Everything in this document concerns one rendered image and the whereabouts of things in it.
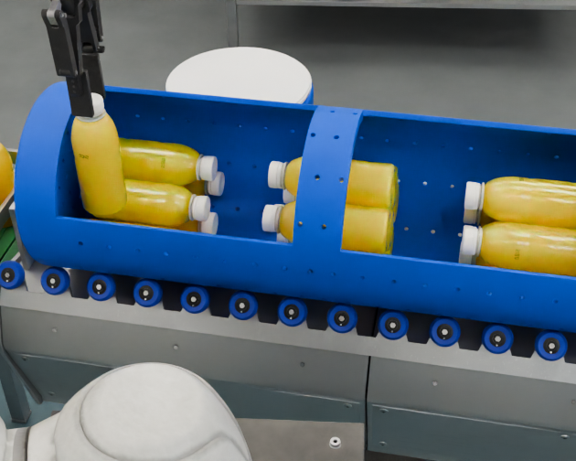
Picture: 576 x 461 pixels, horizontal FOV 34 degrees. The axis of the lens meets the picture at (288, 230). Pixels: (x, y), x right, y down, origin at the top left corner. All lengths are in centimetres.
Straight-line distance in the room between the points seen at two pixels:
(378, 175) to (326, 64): 271
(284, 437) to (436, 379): 41
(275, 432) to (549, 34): 348
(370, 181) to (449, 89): 257
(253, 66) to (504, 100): 211
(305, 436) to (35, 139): 58
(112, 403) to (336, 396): 75
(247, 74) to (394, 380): 70
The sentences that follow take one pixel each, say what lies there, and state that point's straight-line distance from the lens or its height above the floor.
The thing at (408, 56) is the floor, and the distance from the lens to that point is 410.
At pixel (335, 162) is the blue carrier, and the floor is 122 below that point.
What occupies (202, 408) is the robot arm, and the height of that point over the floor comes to 137.
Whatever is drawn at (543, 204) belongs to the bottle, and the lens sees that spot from 133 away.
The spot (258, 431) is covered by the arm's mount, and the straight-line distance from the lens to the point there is 108.
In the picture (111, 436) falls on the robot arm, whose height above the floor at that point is 137.
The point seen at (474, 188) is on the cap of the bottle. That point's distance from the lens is 134.
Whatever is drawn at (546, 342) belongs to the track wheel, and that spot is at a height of 97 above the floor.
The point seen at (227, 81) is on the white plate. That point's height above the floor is 104.
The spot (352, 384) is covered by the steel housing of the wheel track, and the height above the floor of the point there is 86.
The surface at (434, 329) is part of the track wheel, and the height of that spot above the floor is 97.
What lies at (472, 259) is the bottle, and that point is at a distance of 145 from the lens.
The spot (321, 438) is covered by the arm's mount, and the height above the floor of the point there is 110.
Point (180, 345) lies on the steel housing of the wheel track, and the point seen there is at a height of 88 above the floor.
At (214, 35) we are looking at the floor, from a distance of 428.
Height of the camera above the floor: 193
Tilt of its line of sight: 39 degrees down
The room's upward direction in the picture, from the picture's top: 1 degrees counter-clockwise
